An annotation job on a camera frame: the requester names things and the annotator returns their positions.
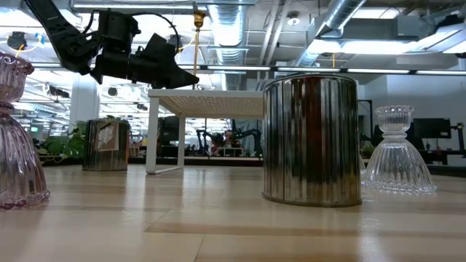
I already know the black background monitor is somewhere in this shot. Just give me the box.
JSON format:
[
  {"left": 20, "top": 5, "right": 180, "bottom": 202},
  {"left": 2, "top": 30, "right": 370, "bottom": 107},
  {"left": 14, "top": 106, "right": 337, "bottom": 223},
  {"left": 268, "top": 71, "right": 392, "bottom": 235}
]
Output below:
[{"left": 413, "top": 117, "right": 452, "bottom": 140}]

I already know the pink glass candle holder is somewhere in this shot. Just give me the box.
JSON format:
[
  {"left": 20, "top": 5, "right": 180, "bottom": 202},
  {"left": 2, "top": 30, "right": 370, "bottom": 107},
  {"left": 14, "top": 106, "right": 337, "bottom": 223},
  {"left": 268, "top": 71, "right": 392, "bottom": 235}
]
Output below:
[{"left": 0, "top": 52, "right": 51, "bottom": 211}]

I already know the person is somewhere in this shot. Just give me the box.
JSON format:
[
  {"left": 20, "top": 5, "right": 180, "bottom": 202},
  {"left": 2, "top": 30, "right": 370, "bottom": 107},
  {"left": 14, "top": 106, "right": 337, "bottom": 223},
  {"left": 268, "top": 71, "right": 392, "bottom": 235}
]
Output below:
[{"left": 217, "top": 129, "right": 238, "bottom": 151}]

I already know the clear glass candle holder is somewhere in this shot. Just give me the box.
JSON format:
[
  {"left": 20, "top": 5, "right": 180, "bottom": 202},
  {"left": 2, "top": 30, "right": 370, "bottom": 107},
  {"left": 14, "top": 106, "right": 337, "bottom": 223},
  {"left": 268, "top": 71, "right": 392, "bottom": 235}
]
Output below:
[{"left": 361, "top": 105, "right": 437, "bottom": 194}]

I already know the white perforated metal shelf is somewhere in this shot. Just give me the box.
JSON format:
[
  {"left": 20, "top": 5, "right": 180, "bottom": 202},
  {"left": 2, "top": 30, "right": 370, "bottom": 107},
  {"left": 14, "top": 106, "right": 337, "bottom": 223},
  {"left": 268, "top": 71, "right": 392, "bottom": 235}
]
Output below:
[{"left": 145, "top": 89, "right": 265, "bottom": 175}]

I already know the black aluminium table frame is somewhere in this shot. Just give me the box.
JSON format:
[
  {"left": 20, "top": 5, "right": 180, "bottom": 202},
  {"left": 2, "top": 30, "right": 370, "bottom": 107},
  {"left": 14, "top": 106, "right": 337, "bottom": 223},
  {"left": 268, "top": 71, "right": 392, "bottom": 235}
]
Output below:
[{"left": 38, "top": 155, "right": 466, "bottom": 178}]

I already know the tall gold candlestick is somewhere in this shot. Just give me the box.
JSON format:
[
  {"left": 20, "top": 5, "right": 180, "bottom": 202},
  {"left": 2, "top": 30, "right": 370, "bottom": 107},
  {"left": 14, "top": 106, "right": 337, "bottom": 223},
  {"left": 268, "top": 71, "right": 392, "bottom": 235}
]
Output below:
[{"left": 191, "top": 9, "right": 205, "bottom": 90}]

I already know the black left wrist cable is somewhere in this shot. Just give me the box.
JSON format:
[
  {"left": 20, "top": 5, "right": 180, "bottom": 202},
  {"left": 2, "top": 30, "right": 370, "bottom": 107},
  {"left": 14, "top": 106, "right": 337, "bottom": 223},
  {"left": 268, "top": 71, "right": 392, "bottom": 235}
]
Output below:
[{"left": 129, "top": 12, "right": 182, "bottom": 54}]

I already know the small background green plant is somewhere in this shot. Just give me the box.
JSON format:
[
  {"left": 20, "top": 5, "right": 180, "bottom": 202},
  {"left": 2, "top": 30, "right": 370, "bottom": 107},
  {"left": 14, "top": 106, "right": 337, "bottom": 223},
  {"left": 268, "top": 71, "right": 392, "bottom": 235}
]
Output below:
[{"left": 361, "top": 142, "right": 376, "bottom": 159}]

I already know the black ceiling camera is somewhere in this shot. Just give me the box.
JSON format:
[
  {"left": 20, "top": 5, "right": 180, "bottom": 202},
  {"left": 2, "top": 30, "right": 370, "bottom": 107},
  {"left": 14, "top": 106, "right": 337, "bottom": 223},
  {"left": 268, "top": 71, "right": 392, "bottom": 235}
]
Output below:
[{"left": 6, "top": 31, "right": 29, "bottom": 51}]

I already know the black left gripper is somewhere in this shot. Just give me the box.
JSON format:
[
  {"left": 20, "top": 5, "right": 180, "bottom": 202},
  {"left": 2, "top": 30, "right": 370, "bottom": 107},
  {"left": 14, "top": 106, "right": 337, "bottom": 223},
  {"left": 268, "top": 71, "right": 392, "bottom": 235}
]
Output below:
[{"left": 90, "top": 33, "right": 200, "bottom": 90}]

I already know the green potted plant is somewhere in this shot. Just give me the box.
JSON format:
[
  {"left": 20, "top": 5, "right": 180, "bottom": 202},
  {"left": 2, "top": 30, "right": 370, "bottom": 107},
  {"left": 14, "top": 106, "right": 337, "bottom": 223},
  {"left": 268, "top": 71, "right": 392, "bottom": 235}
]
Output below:
[{"left": 34, "top": 115, "right": 131, "bottom": 164}]

